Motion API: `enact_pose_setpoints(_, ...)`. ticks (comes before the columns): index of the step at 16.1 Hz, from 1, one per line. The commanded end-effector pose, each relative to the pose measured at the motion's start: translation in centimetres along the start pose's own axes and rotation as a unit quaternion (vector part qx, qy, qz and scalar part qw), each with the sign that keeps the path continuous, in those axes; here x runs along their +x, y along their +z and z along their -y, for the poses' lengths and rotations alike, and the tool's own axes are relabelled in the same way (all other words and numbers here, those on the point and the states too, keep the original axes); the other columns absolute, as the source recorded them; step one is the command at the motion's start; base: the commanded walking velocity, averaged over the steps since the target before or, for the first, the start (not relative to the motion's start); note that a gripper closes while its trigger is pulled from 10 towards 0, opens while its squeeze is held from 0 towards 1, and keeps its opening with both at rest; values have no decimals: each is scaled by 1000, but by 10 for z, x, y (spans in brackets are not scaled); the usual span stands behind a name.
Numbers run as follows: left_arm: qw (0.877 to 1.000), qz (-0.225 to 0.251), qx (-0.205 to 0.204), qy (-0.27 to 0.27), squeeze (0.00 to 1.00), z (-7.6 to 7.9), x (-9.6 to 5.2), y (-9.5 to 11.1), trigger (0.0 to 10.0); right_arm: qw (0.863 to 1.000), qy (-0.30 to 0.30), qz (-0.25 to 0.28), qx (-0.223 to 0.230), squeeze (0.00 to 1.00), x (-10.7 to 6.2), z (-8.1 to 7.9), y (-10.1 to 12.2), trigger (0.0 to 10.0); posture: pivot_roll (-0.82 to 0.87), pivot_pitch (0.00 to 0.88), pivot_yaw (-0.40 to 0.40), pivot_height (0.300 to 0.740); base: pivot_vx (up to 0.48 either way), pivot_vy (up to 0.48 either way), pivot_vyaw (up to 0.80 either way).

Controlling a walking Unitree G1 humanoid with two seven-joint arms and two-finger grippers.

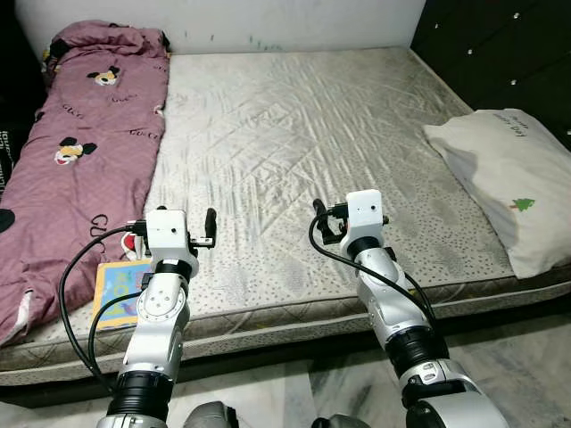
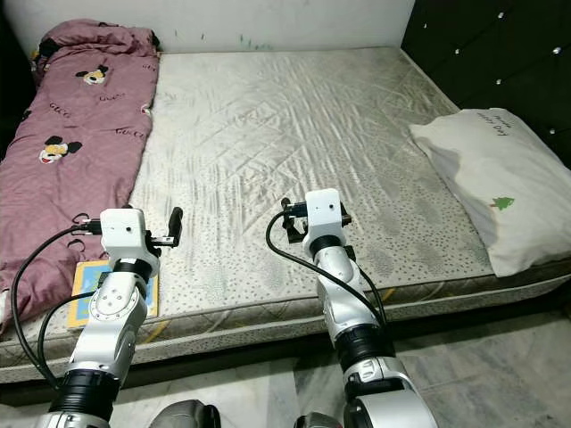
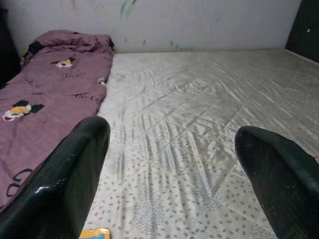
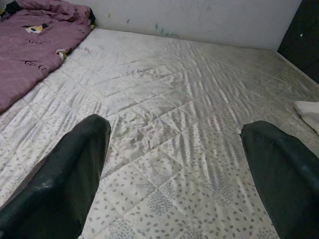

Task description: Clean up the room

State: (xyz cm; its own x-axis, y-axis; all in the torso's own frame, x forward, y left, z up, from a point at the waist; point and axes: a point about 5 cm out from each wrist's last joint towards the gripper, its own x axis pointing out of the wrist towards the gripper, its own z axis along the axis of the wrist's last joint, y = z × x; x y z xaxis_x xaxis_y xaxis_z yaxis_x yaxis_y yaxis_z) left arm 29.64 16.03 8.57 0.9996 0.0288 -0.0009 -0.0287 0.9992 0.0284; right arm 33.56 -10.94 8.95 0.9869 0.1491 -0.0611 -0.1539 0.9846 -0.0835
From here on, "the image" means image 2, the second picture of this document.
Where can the white quilted mattress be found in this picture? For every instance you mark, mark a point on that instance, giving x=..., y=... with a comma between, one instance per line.
x=277, y=134

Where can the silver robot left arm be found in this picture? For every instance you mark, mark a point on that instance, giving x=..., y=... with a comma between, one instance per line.
x=111, y=330

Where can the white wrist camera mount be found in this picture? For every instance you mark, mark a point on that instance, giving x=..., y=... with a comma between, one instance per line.
x=125, y=232
x=324, y=212

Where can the dark bed frame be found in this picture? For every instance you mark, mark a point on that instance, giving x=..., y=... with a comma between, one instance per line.
x=232, y=354

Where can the grey robot right leg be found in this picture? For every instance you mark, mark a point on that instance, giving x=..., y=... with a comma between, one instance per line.
x=319, y=421

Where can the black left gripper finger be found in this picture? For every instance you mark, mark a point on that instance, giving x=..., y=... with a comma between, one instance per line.
x=176, y=222

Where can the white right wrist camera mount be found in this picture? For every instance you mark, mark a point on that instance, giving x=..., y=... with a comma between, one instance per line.
x=324, y=212

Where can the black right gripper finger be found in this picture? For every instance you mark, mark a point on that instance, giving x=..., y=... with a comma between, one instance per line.
x=285, y=207

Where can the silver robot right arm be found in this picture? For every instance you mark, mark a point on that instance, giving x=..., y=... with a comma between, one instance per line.
x=343, y=290

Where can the blue yellow children's book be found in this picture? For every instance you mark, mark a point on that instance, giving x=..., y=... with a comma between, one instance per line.
x=85, y=299

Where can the white pillow with tree print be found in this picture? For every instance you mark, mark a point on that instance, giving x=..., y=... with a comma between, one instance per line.
x=491, y=178

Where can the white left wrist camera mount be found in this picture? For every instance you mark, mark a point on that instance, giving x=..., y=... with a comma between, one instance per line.
x=125, y=232

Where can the grey robot leg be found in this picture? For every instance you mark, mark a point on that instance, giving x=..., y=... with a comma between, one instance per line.
x=187, y=417
x=319, y=421

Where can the grey robot left leg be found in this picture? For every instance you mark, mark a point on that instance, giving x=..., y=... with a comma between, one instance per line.
x=187, y=417

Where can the pink cartoon mouse blanket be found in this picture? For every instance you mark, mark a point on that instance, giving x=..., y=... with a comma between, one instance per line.
x=80, y=169

